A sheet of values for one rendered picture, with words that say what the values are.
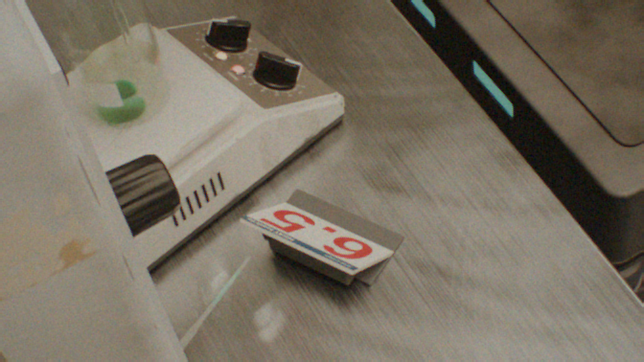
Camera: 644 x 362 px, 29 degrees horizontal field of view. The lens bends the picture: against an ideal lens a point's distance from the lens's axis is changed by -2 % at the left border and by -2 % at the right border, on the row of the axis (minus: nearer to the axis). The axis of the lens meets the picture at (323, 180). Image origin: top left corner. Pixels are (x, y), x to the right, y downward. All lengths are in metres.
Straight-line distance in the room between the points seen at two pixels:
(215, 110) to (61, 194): 0.66
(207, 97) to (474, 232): 0.21
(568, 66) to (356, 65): 0.55
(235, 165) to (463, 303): 0.18
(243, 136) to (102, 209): 0.66
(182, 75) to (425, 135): 0.19
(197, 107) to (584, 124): 0.67
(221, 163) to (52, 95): 0.68
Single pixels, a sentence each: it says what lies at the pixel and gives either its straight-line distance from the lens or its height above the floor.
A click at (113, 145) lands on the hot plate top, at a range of 0.85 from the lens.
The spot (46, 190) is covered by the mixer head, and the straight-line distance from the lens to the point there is 0.19.
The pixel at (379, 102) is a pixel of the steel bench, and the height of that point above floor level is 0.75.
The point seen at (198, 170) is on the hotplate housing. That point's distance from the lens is 0.85.
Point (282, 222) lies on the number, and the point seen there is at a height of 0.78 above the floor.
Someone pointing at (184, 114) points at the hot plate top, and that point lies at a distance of 0.85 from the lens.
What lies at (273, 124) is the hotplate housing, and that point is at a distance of 0.87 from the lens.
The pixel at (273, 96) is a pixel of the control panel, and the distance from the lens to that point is 0.89.
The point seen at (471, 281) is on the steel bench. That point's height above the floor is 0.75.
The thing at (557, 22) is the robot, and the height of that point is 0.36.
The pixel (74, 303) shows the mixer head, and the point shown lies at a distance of 0.21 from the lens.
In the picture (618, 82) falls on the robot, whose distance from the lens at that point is 1.47.
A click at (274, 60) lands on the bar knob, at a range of 0.90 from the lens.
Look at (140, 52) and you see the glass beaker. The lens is 0.81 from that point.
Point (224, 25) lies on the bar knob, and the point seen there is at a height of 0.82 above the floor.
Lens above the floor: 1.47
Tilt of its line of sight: 52 degrees down
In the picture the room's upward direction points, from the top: 12 degrees counter-clockwise
